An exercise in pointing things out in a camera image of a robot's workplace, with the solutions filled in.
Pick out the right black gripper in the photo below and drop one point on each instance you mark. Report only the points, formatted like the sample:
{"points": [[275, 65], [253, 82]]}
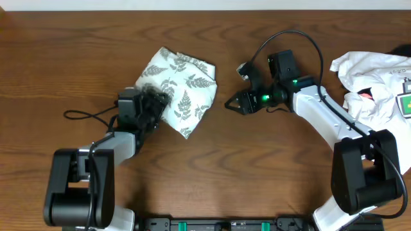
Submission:
{"points": [[236, 97]]}

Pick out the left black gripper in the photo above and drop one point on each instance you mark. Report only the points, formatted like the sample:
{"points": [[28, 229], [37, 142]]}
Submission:
{"points": [[156, 106]]}

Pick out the white fern-print dress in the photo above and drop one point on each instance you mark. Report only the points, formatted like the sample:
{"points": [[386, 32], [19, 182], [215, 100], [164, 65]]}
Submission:
{"points": [[190, 84]]}

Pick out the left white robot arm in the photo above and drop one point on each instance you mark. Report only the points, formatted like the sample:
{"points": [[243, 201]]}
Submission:
{"points": [[81, 186]]}

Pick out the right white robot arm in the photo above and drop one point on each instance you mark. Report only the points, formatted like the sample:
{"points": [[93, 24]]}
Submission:
{"points": [[366, 182]]}

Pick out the white t-shirt with pixel graphic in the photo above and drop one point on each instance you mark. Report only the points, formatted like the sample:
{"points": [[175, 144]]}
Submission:
{"points": [[376, 97]]}

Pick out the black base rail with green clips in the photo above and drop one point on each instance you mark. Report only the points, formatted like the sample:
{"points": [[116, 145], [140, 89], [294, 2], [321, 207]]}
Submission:
{"points": [[282, 223]]}

